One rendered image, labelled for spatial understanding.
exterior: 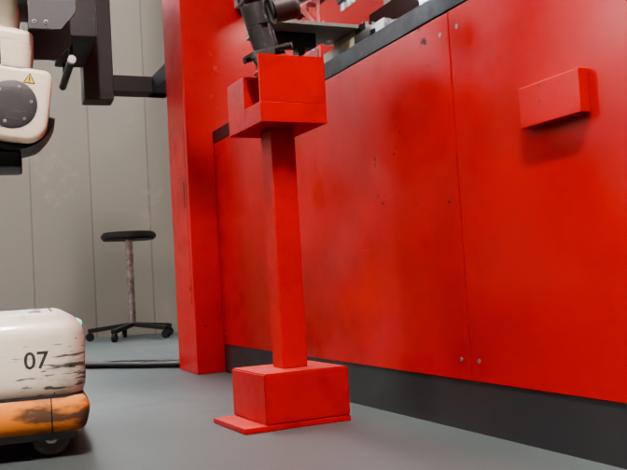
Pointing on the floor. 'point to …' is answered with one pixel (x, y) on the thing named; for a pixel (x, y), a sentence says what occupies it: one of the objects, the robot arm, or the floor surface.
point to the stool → (130, 287)
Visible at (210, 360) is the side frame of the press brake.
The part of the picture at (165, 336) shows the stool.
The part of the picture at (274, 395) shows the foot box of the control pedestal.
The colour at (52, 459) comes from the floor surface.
